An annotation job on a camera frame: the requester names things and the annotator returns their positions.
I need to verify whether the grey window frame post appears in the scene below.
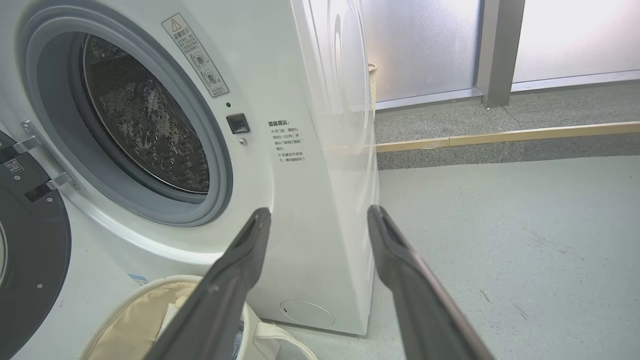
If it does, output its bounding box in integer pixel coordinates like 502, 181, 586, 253
476, 0, 527, 108

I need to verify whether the dark round washer door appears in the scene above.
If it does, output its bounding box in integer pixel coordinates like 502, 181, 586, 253
0, 130, 72, 360

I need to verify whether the white warning sticker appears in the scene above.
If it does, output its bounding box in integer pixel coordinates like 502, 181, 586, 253
161, 13, 230, 98

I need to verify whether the white front-load washing machine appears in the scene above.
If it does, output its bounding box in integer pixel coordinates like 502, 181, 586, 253
0, 0, 382, 360

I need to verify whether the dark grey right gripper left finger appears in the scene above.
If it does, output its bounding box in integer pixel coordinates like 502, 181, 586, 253
145, 207, 272, 360

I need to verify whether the cream canvas laundry basket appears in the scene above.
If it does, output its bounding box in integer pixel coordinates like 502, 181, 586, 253
80, 274, 318, 360

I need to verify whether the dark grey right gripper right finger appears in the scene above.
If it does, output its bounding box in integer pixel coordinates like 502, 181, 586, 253
366, 204, 496, 360

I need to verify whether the woven wicker basket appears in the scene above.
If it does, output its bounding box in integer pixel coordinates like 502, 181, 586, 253
368, 62, 379, 121

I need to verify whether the wooden floor edge strip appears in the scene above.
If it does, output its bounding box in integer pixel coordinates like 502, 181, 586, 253
375, 121, 640, 154

